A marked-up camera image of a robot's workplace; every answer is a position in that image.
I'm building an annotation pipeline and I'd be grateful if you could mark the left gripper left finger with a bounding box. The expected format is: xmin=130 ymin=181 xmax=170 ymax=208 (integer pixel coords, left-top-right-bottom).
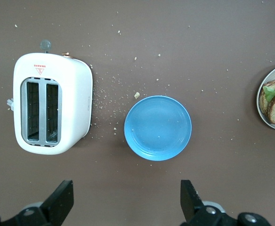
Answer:
xmin=0 ymin=180 xmax=74 ymax=226

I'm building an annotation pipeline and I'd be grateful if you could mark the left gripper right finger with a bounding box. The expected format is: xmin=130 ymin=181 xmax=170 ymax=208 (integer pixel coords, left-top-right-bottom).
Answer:
xmin=180 ymin=180 xmax=270 ymax=226

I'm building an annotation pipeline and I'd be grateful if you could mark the blue plate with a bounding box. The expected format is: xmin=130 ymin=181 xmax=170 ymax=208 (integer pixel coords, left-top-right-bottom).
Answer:
xmin=124 ymin=95 xmax=193 ymax=162

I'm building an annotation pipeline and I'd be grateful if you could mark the beige plate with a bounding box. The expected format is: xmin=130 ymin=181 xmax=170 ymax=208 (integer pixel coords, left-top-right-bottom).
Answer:
xmin=256 ymin=63 xmax=275 ymax=131

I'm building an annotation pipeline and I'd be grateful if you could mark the white two-slot toaster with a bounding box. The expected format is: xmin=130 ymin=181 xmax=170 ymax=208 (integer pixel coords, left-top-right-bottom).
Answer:
xmin=13 ymin=40 xmax=94 ymax=156

